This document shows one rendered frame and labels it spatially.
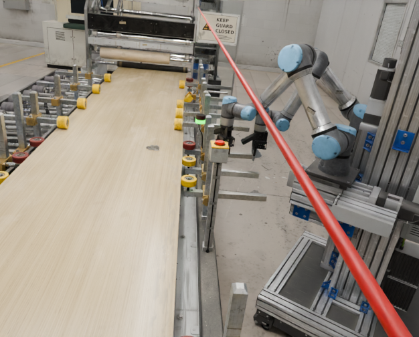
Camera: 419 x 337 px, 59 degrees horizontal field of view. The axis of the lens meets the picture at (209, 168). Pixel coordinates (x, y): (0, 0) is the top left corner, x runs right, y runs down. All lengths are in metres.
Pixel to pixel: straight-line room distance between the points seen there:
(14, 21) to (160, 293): 11.35
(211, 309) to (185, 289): 0.22
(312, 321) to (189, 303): 0.85
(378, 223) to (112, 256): 1.12
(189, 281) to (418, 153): 1.21
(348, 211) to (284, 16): 9.40
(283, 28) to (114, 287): 10.08
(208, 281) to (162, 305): 0.43
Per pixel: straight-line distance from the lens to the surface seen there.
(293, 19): 10.95
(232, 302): 0.89
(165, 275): 1.29
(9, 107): 3.26
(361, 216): 1.78
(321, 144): 1.69
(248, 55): 10.89
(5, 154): 2.23
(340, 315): 2.34
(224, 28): 4.44
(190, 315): 1.55
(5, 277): 1.35
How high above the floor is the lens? 1.75
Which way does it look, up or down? 25 degrees down
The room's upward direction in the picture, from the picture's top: 6 degrees clockwise
